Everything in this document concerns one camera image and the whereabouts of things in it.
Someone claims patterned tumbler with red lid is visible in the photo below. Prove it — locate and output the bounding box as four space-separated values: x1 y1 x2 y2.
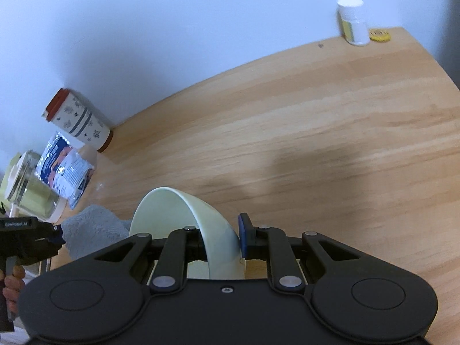
41 88 115 153

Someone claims person's left hand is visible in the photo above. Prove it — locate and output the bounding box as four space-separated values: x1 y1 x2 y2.
0 265 26 314

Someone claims light blue fluffy cloth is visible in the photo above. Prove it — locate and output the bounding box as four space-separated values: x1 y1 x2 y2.
61 205 132 261

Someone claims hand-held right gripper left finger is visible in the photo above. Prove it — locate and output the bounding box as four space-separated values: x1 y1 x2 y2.
93 226 210 293

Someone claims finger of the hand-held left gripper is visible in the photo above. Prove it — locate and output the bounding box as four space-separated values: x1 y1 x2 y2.
45 223 66 249

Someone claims small yellow cap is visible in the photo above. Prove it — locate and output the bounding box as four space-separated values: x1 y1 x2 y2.
369 28 392 43

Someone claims glass jar with yellow liquid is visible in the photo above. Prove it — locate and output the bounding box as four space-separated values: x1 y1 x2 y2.
0 150 67 223

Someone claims pale green bowl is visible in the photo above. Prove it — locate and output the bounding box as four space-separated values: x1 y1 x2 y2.
129 187 247 281

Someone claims printed plastic packet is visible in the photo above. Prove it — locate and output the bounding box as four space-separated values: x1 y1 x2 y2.
36 132 96 211

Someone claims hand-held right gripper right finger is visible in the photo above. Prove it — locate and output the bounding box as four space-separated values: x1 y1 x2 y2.
238 213 361 293

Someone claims white pill bottle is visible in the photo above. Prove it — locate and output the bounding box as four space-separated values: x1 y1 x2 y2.
337 0 370 47

